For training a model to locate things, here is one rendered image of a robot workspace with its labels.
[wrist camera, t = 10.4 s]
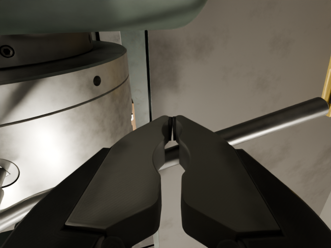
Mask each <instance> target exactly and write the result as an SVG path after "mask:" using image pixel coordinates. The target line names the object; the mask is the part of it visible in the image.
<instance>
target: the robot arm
mask: <svg viewBox="0 0 331 248"><path fill-rule="evenodd" d="M172 130H173V140H174V141H176V142H177V144H178V145H179V164H180V165H181V166H182V167H183V168H184V170H185V172H184V173H183V175H182V179H181V218H182V227H183V230H184V231H185V233H186V234H187V235H189V236H190V237H192V238H193V239H195V240H197V241H198V242H200V243H201V244H203V245H204V246H206V247H208V248H331V230H330V229H329V228H328V226H327V225H326V224H325V223H324V222H323V221H322V219H321V218H320V217H319V216H318V215H317V214H316V213H315V212H314V211H313V210H312V209H311V208H310V207H309V206H308V205H307V204H306V203H305V202H304V201H303V200H302V199H301V198H300V197H299V196H298V195H297V194H296V193H294V192H293V191H292V190H291V189H290V188H289V187H287V186H286V185H285V184H284V183H283V182H281V181H280V180H279V179H278V178H277V177H275V176H274V175H273V174H272V173H271V172H269V171H268V170H267V169H266V168H265V167H263V166H262V165H261V164H260V163H259V162H257V161H256V160H255V159H254V158H253V157H251V156H250V155H249V154H248V153H247V152H245V151H244V150H243V149H235V148H234V147H233V146H232V145H230V144H229V143H228V142H227V141H226V140H224V139H223V138H222V137H220V136H219V135H218V134H216V133H214V132H213V131H211V130H209V129H208V128H206V127H204V126H201V125H199V124H198V123H196V122H194V121H192V120H190V119H188V118H186V117H184V116H182V115H178V116H173V117H169V116H166V115H164V116H161V117H159V118H157V119H155V120H153V121H151V122H149V123H147V124H145V125H143V126H141V127H139V128H137V129H135V130H133V131H132V132H130V133H128V134H127V135H125V136H124V137H123V138H121V139H120V140H119V141H117V142H116V143H115V144H114V145H113V146H112V147H110V148H102V149H101V150H99V151H98V152H97V153H96V154H95V155H93V156H92V157H91V158H90V159H88V160H87V161H86V162H85V163H83V164H82V165H81V166H80V167H78V168H77V169H76V170H75V171H74V172H72V173H71V174H70V175H69V176H67V177H66V178H65V179H64V180H62V181H61V182H60V183H59V184H57V185H56V186H55V187H54V188H53V189H51V190H50V191H49V192H48V193H47V194H46V195H45V196H44V197H43V198H42V199H40V200H39V201H38V202H37V203H36V204H35V205H34V206H33V208H32V209H31V210H30V211H29V212H28V213H27V214H26V215H25V216H24V217H23V219H22V220H21V221H20V222H19V223H18V225H17V226H16V227H15V228H14V230H13V231H12V232H11V233H10V235H9V236H8V237H7V239H6V240H5V242H4V243H3V244H2V246H1V247H0V248H132V247H133V246H134V245H136V244H138V243H139V242H141V241H143V240H145V239H146V238H148V237H150V236H152V235H153V234H155V233H156V232H157V231H158V229H159V227H160V219H161V210H162V191H161V176H160V174H159V172H158V171H159V169H160V168H161V167H162V166H163V165H164V163H165V145H166V144H167V143H168V142H169V141H171V137H172Z"/></svg>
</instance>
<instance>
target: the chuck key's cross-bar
mask: <svg viewBox="0 0 331 248"><path fill-rule="evenodd" d="M328 112H329V104H328V103H327V101H326V100H324V99H323V98H321V97H316V98H313V99H310V100H307V101H304V102H301V103H298V104H295V105H292V106H289V107H286V108H284V109H281V110H278V111H275V112H272V113H269V114H266V115H263V116H260V117H257V118H254V119H251V120H248V121H246V122H243V123H240V124H236V125H233V126H230V127H228V128H225V129H222V130H219V131H216V132H214V133H216V134H218V135H219V136H220V137H222V138H223V139H224V140H226V141H227V142H228V143H229V144H230V145H232V146H235V145H238V144H241V143H244V142H247V141H250V140H253V139H256V138H259V137H262V136H265V135H268V134H271V133H274V132H277V131H280V130H283V129H286V128H289V127H292V126H295V125H297V124H301V123H304V122H307V121H310V120H313V119H316V118H318V117H321V116H324V115H326V114H327V113H328ZM176 165H179V145H175V146H173V147H170V148H167V149H165V163H164V165H163V166H162V167H161V168H160V169H159V171H161V170H164V169H167V168H170V167H173V166H176ZM53 188H54V187H52V188H49V189H46V190H44V191H41V192H38V193H36V194H33V195H31V196H29V197H27V198H24V199H22V200H20V201H19V202H17V203H15V204H13V205H11V206H9V207H7V208H5V209H3V210H2V211H0V232H1V231H3V230H5V229H7V228H9V227H11V226H12V225H14V224H16V223H18V222H20V221H21V220H22V219H23V217H24V216H25V215H26V214H27V213H28V212H29V211H30V210H31V209H32V208H33V206H34V205H35V204H36V203H37V202H38V201H39V200H40V199H42V198H43V197H44V196H45V195H46V194H47V193H48V192H49V191H50V190H51V189H53Z"/></svg>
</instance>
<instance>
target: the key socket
mask: <svg viewBox="0 0 331 248"><path fill-rule="evenodd" d="M0 166H1V167H2V168H4V169H5V170H6V171H7V172H9V173H10V174H9V175H7V176H6V177H5V179H4V181H3V184H2V186H6V185H9V184H11V183H13V182H14V181H15V180H17V178H18V177H19V174H20V170H19V168H18V166H17V165H16V164H15V163H13V162H11V161H9V160H6V159H1V158H0Z"/></svg>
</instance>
